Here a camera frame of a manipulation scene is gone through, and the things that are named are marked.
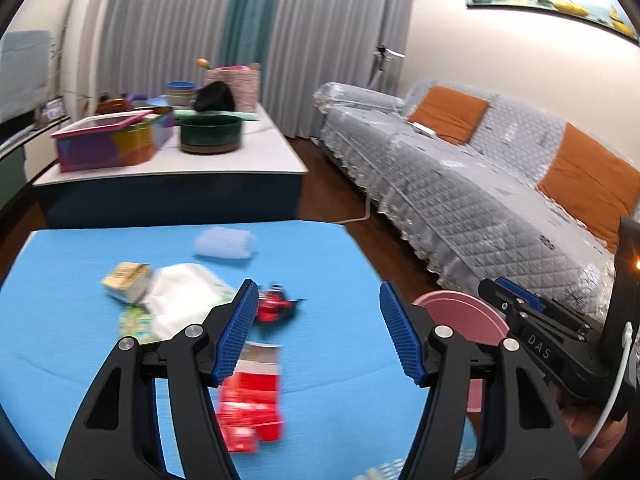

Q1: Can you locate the person's right hand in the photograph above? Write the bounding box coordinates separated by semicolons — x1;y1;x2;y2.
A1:
556;392;628;463

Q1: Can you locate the orange sofa cushion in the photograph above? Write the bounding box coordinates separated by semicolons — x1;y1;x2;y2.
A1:
537;122;640;253
407;85;491;146

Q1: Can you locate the grey covered sofa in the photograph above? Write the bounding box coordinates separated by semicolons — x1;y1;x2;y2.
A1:
312;77;640;333

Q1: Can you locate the colourful storage box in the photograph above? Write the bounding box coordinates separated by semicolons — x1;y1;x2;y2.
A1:
50;111;177;173

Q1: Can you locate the green patterned packet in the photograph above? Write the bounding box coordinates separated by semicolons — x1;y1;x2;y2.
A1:
116;306;157;339

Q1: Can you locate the dark television cabinet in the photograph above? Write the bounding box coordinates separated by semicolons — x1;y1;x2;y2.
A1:
0;115;71;211

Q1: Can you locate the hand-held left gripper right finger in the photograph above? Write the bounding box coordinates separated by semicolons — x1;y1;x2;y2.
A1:
379;281;583;480

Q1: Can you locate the brown bag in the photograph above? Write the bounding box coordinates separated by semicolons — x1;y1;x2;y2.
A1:
96;94;135;115

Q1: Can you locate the teal curtain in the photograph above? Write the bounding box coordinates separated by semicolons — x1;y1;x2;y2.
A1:
220;0;286;68

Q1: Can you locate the white-topped coffee table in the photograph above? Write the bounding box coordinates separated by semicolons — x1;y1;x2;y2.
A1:
32;102;308;228

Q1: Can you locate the yellow small box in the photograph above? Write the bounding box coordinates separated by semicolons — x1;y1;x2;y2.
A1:
101;261;152;305

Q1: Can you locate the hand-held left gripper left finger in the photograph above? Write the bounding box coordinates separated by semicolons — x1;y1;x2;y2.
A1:
55;279;259;480

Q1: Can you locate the white plastic bag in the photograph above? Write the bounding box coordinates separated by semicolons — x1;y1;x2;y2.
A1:
142;263;237;343

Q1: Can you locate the dark green pot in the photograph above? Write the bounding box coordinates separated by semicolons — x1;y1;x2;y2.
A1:
179;114;245;156

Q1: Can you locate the red toy car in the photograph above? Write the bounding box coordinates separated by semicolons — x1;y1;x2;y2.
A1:
254;284;307;325

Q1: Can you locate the cloth covered television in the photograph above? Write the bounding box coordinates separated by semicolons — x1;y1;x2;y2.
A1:
0;30;55;123

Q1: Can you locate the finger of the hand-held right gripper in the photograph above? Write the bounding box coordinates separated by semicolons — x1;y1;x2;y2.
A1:
496;277;604;346
477;279;608;402

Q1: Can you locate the pink plastic bin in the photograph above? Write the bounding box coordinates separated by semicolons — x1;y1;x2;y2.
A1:
411;290;510;413

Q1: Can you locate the pink woven basket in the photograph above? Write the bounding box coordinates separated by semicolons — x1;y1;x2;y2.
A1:
204;62;262;113

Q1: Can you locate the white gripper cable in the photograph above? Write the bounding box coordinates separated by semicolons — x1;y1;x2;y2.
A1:
579;322;635;458

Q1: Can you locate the white floor lamp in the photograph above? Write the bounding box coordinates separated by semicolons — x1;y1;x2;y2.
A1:
370;44;407;92

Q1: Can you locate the white floor cable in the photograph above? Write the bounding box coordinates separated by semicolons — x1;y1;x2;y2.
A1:
320;195;372;226

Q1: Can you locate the stack of coloured bowls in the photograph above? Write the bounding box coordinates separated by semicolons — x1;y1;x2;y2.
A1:
165;81;197;108

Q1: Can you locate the green flat tray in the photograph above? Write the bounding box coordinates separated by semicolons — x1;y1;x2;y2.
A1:
172;109;260;122

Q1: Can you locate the grey curtain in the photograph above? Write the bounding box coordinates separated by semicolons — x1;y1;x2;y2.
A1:
95;0;243;106
260;0;420;138

